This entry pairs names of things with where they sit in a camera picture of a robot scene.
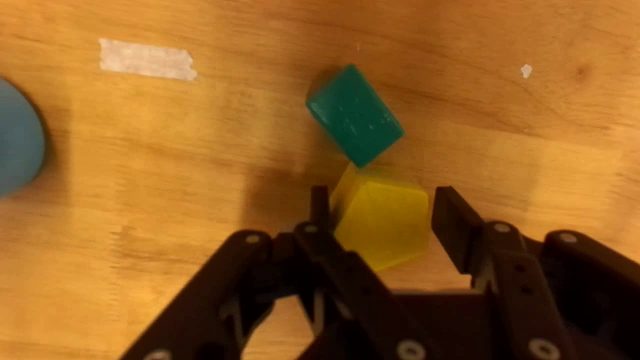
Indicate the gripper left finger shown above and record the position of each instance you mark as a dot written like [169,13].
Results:
[320,260]

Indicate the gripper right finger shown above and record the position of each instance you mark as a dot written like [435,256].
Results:
[525,280]

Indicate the yellow block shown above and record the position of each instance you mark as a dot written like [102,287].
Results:
[382,220]

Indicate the green block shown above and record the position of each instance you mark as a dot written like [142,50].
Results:
[356,116]

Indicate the blue cup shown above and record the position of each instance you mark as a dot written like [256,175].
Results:
[17,137]

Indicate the small white tape scrap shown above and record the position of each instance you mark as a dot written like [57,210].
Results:
[526,71]

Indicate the strip of white tape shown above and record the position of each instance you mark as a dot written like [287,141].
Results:
[145,60]

